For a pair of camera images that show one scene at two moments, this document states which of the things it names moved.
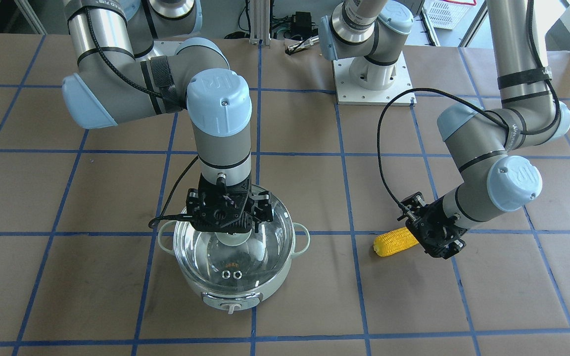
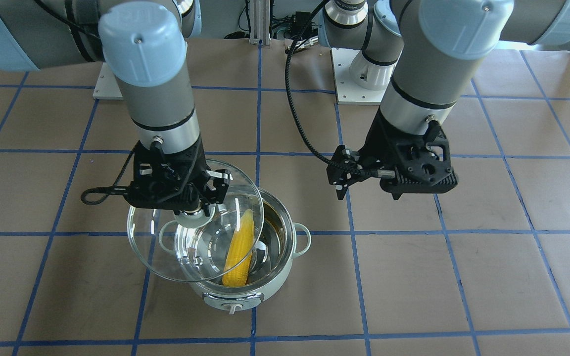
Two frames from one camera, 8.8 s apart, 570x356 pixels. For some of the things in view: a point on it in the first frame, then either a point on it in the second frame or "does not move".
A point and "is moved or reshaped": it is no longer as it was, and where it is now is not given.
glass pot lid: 236,261 is moved or reshaped
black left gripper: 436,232 to 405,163
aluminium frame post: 260,22 does not move
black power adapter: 302,24 does not move
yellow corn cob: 393,241 to 236,268
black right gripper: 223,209 to 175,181
